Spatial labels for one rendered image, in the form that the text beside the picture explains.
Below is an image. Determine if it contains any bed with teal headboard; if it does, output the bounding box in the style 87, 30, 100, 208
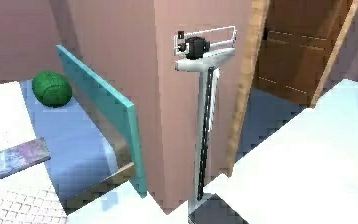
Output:
0, 44, 149, 224

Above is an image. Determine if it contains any light wooden door frame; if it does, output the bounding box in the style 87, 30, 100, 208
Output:
225, 0, 358, 178

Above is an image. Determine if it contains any brown wooden room door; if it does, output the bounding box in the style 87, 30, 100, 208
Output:
252, 0, 352, 108

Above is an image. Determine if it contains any purple blue book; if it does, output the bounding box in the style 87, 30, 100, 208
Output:
0, 137, 52, 184

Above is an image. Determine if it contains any white upright weighing scale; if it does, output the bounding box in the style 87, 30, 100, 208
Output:
172, 25, 249, 224

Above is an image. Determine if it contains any green ball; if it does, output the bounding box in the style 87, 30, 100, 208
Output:
31, 70, 73, 108

